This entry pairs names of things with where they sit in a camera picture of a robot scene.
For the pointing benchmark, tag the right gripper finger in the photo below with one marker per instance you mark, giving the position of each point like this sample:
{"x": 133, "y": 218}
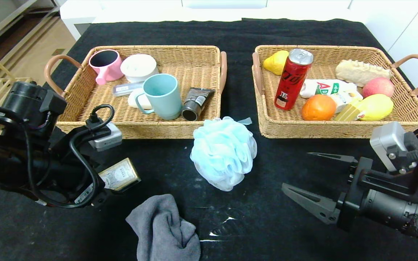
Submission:
{"x": 339, "y": 158}
{"x": 318, "y": 206}

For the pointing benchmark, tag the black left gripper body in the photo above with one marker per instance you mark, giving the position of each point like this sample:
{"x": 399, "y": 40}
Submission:
{"x": 90, "y": 191}

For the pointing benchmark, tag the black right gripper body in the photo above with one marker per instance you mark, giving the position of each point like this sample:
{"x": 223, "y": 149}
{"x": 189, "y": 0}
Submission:
{"x": 354, "y": 188}

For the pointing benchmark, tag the small yellow drink carton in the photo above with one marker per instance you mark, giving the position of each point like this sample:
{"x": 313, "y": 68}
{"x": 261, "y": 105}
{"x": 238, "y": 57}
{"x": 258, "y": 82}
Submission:
{"x": 348, "y": 111}

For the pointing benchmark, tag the striped bread loaf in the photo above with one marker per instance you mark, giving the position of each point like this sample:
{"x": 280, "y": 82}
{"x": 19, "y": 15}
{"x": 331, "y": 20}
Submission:
{"x": 361, "y": 72}

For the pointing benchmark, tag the red soda can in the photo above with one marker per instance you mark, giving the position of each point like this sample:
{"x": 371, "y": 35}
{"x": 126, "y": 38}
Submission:
{"x": 290, "y": 83}

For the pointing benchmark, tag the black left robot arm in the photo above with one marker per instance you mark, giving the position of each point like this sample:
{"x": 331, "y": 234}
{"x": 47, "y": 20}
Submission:
{"x": 27, "y": 101}

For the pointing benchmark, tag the woven wicker basket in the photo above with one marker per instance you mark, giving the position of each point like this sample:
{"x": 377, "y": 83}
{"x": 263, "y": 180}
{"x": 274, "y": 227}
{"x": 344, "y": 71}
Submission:
{"x": 321, "y": 64}
{"x": 194, "y": 71}

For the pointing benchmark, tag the gold printed card box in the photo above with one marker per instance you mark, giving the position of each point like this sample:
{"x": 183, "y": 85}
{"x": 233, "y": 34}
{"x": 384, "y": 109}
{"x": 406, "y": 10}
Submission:
{"x": 122, "y": 174}

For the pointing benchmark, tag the orange fruit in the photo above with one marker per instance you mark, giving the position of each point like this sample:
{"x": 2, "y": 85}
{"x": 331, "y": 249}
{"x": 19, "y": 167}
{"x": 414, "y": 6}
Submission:
{"x": 318, "y": 107}

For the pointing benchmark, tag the white yellow snack carton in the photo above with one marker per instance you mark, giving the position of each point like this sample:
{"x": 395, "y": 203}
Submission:
{"x": 343, "y": 98}

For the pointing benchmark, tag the yellow lemon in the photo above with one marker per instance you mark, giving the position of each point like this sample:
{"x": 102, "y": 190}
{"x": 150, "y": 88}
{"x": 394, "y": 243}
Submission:
{"x": 377, "y": 107}

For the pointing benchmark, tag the white AD drink bottle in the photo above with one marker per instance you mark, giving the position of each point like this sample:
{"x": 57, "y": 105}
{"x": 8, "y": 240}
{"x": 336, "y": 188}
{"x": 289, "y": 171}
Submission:
{"x": 325, "y": 87}

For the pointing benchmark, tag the red peach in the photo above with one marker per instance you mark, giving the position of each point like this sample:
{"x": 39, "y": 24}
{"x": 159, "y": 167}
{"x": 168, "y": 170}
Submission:
{"x": 377, "y": 87}

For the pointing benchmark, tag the grey cloth towel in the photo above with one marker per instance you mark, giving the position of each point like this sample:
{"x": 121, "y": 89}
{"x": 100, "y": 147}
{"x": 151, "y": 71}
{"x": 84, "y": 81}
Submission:
{"x": 165, "y": 232}

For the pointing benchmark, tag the white soap bar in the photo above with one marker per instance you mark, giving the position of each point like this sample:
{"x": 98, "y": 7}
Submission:
{"x": 132, "y": 98}

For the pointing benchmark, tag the clear small labelled case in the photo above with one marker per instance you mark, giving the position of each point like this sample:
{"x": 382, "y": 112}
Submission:
{"x": 123, "y": 88}

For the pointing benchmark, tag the light blue bath loofah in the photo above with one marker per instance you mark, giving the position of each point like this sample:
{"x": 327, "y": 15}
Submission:
{"x": 223, "y": 152}

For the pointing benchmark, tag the yellow pear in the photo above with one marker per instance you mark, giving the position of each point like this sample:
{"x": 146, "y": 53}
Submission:
{"x": 275, "y": 63}

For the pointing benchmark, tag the teal mug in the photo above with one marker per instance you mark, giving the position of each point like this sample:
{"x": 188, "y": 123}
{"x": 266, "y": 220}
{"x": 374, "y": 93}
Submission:
{"x": 164, "y": 100}

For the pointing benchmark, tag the pink plastic cup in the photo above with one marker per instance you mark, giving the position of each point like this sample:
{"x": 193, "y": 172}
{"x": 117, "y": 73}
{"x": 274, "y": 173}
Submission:
{"x": 112, "y": 69}

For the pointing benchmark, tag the white round ceramic jar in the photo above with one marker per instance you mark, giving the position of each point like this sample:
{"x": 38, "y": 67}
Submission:
{"x": 139, "y": 66}

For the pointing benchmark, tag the black cosmetic tube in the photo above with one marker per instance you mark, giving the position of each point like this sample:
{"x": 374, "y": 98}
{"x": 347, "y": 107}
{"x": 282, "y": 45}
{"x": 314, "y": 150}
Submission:
{"x": 198, "y": 98}

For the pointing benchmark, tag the white side bench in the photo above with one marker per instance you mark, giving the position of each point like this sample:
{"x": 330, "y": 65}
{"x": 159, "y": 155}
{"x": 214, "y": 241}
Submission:
{"x": 77, "y": 14}

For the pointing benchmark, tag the black tablecloth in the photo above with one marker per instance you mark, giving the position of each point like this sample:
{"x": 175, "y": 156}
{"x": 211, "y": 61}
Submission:
{"x": 209, "y": 32}

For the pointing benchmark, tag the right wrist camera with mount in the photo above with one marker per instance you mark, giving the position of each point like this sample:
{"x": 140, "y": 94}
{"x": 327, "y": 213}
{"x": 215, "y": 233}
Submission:
{"x": 388, "y": 145}

